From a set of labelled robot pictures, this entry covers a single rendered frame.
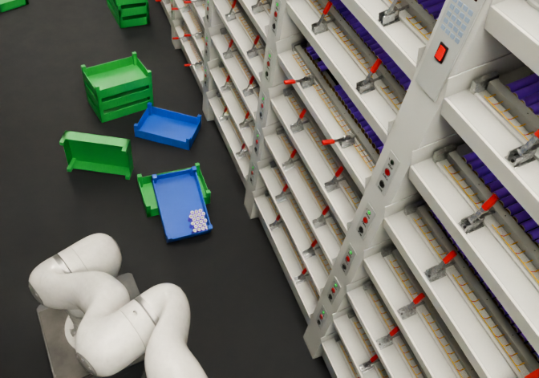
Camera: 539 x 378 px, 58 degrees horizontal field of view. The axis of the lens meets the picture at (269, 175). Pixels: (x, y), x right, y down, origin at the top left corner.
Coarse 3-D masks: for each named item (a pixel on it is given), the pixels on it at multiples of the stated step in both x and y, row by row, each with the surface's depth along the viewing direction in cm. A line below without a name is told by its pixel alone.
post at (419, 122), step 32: (448, 0) 86; (480, 32) 82; (480, 64) 89; (416, 96) 99; (416, 128) 102; (448, 128) 101; (384, 160) 115; (416, 192) 117; (352, 224) 136; (320, 352) 186
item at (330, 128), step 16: (288, 48) 161; (304, 48) 161; (288, 64) 157; (304, 96) 149; (320, 96) 147; (320, 112) 143; (320, 128) 146; (336, 128) 139; (336, 144) 136; (352, 160) 132; (352, 176) 132; (368, 176) 122
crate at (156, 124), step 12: (156, 108) 265; (144, 120) 263; (156, 120) 265; (168, 120) 266; (180, 120) 267; (192, 120) 265; (144, 132) 252; (156, 132) 259; (168, 132) 260; (180, 132) 261; (192, 132) 262; (168, 144) 254; (180, 144) 252
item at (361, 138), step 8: (296, 48) 158; (304, 56) 155; (312, 64) 152; (304, 72) 153; (312, 72) 151; (320, 80) 148; (328, 88) 145; (328, 96) 145; (336, 96) 143; (336, 104) 141; (344, 112) 139; (344, 120) 139; (352, 120) 137; (352, 128) 135; (360, 136) 133; (360, 144) 133; (368, 144) 131; (368, 152) 130; (376, 152) 129; (376, 160) 128
